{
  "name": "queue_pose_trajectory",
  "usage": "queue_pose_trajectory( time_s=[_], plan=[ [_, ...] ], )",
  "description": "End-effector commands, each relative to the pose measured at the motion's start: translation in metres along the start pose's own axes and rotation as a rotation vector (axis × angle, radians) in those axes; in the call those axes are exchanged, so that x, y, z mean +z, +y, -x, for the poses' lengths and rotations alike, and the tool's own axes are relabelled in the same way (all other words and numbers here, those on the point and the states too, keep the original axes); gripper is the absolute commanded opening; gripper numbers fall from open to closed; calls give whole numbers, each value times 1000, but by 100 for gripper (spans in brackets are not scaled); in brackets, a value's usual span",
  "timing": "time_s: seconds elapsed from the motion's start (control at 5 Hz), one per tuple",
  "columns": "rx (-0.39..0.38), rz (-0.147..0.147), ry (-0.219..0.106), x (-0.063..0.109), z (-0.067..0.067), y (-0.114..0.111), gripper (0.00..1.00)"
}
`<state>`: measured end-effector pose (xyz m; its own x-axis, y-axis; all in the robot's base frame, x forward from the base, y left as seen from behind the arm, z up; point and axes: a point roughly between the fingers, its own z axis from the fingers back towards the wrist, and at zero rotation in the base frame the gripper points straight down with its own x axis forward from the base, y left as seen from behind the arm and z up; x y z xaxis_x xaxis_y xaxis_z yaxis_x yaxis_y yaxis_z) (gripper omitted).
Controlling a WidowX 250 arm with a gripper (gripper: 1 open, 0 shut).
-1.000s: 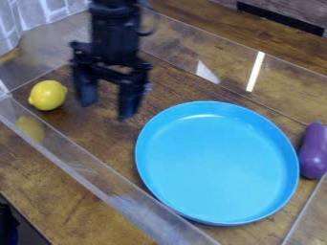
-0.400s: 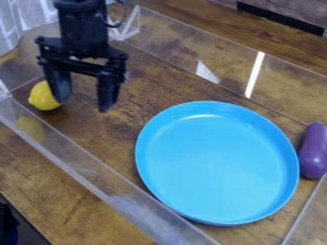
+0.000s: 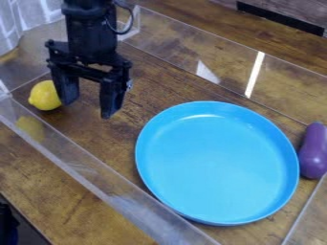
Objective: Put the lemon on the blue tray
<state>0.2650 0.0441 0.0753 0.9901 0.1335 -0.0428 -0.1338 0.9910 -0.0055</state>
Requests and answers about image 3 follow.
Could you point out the yellow lemon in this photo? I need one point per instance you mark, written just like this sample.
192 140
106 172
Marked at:
43 96

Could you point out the dark object at table edge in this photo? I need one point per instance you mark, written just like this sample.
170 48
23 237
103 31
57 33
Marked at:
9 226

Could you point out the clear acrylic enclosure wall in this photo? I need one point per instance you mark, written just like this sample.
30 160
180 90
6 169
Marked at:
67 171

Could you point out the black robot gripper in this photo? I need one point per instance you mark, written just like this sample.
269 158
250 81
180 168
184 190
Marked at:
91 45

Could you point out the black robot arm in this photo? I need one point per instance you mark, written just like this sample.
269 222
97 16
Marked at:
107 71

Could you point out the purple toy eggplant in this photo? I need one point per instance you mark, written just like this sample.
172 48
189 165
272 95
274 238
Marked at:
313 153

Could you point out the black baseboard strip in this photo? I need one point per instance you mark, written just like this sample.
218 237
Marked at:
280 18

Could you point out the blue round tray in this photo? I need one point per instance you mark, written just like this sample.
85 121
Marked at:
217 162

